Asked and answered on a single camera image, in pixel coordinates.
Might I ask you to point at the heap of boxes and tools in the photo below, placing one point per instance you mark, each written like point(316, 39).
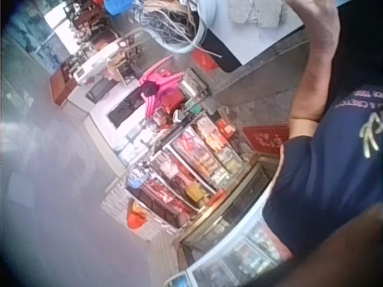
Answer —
point(196, 92)

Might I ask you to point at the white counter with dark panels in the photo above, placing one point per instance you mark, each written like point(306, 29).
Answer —
point(119, 119)

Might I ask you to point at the glass display cabinet with goods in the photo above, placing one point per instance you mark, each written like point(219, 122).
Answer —
point(194, 167)

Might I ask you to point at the orange red bag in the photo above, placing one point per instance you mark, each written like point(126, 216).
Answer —
point(136, 216)

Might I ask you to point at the red patterned floor mat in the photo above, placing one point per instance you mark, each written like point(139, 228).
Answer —
point(264, 139)

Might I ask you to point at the brown wooden box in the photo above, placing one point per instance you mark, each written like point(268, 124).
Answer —
point(61, 86)

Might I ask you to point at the blue plastic container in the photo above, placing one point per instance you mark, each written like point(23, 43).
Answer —
point(118, 6)

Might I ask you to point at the person's left hand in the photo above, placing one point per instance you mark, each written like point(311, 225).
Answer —
point(317, 10)

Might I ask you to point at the glass counter with packets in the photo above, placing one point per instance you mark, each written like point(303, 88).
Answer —
point(239, 257)

